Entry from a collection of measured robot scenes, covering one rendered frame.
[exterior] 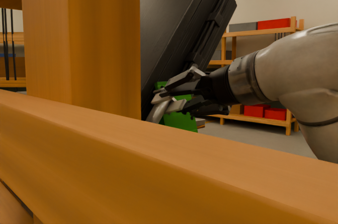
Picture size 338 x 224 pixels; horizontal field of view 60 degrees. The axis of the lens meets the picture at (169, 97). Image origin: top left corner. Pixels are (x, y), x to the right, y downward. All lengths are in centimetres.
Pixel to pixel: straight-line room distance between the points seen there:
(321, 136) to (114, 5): 36
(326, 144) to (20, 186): 42
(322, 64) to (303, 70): 3
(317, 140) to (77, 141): 41
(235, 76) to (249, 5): 654
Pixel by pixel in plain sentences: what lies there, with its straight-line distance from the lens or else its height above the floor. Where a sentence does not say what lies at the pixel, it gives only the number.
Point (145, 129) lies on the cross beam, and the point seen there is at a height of 127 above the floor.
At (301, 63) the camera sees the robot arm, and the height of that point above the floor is 132.
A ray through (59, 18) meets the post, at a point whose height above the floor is 136.
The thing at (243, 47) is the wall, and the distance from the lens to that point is 697.
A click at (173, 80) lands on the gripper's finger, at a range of 61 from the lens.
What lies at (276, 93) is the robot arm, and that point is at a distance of 48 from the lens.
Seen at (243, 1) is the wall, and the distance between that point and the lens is 712.
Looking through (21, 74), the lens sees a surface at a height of 122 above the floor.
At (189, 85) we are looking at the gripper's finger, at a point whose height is 127.
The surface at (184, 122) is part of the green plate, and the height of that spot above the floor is 116.
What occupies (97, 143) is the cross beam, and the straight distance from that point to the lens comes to 17.
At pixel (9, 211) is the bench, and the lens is 105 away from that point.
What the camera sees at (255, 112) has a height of 35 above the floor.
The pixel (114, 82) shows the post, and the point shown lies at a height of 130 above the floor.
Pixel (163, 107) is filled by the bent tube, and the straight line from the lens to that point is 68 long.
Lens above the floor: 131
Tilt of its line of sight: 6 degrees down
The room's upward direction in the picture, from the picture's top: straight up
